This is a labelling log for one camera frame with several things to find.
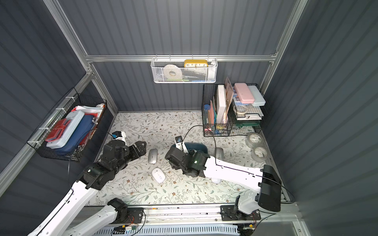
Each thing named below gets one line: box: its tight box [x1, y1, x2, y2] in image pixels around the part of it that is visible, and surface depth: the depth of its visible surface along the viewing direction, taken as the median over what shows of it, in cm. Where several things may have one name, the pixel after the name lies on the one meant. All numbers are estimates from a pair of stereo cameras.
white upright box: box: [216, 84, 226, 124], surface depth 96 cm
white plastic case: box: [46, 110, 85, 149], surface depth 67 cm
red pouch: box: [44, 118, 71, 142], surface depth 64 cm
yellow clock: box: [183, 59, 209, 68], surface depth 90 cm
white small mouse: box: [151, 167, 166, 183], surface depth 87 cm
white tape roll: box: [163, 63, 183, 81], surface depth 86 cm
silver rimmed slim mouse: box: [211, 177, 222, 184], surface depth 87 cm
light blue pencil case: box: [248, 85, 267, 107], surface depth 99 cm
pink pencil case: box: [233, 82, 255, 104], surface depth 99 cm
